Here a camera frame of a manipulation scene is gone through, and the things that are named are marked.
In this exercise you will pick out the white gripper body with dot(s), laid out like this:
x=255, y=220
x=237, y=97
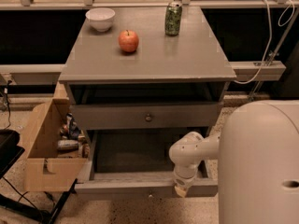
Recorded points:
x=182, y=182

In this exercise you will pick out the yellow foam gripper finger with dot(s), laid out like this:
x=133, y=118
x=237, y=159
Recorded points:
x=181, y=192

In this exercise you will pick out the grey drawer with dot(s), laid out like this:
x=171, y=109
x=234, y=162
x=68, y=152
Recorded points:
x=130, y=164
x=114, y=117

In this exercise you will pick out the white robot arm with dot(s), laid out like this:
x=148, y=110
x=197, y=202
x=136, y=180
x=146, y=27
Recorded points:
x=257, y=152

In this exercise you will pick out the grey drawer cabinet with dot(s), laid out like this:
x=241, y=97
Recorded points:
x=184, y=69

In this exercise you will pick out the grey top drawer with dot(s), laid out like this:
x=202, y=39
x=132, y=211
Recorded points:
x=114, y=117

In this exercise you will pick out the dark bottle in box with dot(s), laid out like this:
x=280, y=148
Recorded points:
x=73, y=131

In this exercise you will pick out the silver can in box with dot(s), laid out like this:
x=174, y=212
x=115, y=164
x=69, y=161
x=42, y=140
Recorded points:
x=67, y=145

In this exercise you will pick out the red apple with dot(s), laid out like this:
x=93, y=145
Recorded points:
x=128, y=41

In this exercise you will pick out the cardboard box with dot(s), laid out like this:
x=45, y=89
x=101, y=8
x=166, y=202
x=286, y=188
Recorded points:
x=45, y=170

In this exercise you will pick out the green soda can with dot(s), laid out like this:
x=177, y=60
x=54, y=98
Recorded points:
x=173, y=18

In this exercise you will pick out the white ceramic bowl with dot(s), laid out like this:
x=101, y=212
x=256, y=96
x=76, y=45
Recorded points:
x=101, y=19

